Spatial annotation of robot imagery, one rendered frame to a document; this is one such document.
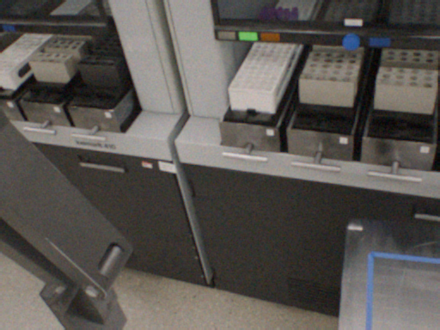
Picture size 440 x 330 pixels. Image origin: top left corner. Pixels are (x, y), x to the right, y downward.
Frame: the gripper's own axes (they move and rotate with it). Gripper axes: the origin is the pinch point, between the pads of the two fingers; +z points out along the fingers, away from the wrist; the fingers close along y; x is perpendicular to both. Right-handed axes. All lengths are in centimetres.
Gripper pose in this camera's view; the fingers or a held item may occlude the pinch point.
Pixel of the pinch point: (6, 302)
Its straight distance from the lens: 31.4
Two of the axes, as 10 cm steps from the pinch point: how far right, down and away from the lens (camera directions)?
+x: 3.3, -6.8, 6.5
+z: 1.4, 7.2, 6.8
